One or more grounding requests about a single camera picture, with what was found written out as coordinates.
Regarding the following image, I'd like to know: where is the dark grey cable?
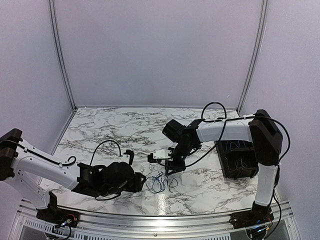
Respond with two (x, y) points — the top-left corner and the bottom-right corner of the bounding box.
(224, 157), (248, 173)
(145, 173), (180, 193)

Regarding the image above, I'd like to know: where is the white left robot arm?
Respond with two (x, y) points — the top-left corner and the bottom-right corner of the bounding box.
(0, 128), (146, 223)

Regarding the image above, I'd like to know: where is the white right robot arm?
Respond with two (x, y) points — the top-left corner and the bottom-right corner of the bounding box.
(162, 109), (291, 224)

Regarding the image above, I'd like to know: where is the black bin middle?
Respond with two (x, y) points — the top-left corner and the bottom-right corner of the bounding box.
(216, 140), (256, 160)

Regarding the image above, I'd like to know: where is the black bin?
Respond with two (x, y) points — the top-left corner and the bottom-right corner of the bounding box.
(219, 158), (259, 180)
(216, 140), (256, 160)

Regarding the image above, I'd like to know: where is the black bin near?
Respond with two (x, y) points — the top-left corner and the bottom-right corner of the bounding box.
(219, 158), (259, 180)

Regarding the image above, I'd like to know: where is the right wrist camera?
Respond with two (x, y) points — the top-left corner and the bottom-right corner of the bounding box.
(147, 149), (172, 163)

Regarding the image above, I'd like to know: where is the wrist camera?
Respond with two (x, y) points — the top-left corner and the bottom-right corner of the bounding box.
(120, 149), (135, 166)
(147, 149), (172, 163)

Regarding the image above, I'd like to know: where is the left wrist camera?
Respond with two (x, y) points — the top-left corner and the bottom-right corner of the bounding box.
(120, 149), (135, 166)

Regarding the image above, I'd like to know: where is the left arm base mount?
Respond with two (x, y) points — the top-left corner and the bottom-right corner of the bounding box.
(36, 208), (80, 228)

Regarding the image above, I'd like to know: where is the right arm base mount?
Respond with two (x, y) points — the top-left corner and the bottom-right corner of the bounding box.
(229, 210), (274, 229)

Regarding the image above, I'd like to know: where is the aluminium front rail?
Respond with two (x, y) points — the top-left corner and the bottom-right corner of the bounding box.
(8, 199), (301, 240)

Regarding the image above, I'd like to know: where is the right corner aluminium post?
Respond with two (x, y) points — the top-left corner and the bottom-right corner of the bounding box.
(236, 0), (270, 115)

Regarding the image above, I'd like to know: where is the corner aluminium post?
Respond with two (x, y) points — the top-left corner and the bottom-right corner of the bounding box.
(236, 0), (270, 115)
(47, 0), (77, 112)

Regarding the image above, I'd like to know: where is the left corner aluminium post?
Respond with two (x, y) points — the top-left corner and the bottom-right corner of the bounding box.
(47, 0), (77, 112)

